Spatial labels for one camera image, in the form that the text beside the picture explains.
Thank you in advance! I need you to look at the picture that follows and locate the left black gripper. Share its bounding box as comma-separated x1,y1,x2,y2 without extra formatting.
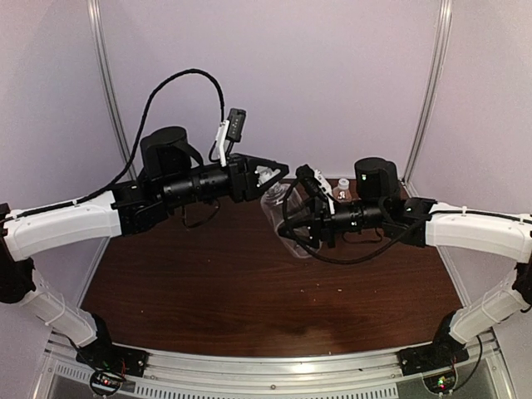
160,151,289,208

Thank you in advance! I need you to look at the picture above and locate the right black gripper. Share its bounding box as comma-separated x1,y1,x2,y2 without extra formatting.
278,194,387,249

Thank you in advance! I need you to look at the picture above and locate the clear plastic bottle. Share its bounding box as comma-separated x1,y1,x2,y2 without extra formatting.
260,183,311,259

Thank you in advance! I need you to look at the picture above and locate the amber tea bottle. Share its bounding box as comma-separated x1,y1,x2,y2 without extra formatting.
332,185,352,203

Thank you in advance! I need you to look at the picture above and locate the white cap of clear bottle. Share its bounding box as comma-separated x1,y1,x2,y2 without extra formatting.
255,166,280,186

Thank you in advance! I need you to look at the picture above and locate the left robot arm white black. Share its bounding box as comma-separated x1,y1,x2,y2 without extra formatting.
1,126,289,369

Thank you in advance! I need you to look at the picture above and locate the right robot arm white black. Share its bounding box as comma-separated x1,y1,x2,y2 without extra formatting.
277,157,531,367

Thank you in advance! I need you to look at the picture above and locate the white cap of tea bottle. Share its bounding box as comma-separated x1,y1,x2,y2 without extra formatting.
337,178,350,190

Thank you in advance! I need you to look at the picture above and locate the right round circuit board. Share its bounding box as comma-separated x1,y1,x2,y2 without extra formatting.
423,372,457,395

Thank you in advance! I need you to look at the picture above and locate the round circuit board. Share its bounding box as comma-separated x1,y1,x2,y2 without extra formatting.
423,372,457,395
89,371,126,397

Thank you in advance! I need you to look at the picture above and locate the left round circuit board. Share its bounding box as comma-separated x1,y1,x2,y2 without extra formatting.
89,371,126,397

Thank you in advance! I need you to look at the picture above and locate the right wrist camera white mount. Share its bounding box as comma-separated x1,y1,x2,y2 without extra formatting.
296,165,336,215

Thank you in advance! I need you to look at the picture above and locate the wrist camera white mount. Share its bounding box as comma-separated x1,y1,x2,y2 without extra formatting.
296,165,336,215
209,108,247,166

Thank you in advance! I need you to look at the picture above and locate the right braided black cable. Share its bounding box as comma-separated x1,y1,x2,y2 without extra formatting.
281,178,416,265

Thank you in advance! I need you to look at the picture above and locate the braided black cable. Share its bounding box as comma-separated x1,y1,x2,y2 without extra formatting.
12,68,228,217
281,178,416,265

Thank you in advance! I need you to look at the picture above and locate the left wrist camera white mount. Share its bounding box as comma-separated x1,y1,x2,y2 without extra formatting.
209,108,247,166

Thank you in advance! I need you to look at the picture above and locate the left braided black cable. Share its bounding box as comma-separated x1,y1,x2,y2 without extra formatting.
12,68,228,217

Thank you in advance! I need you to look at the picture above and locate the left aluminium frame post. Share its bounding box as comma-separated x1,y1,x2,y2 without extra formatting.
86,0,130,165

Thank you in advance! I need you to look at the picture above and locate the aluminium frame post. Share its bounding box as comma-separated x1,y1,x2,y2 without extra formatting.
86,0,130,165
401,0,453,187

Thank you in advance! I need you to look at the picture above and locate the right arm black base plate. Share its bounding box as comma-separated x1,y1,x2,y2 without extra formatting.
397,343,469,376

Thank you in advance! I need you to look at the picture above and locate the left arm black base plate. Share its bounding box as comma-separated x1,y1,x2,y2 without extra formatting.
75,344,149,377

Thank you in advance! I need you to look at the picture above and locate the right aluminium frame post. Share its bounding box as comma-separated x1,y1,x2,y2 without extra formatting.
401,0,453,187

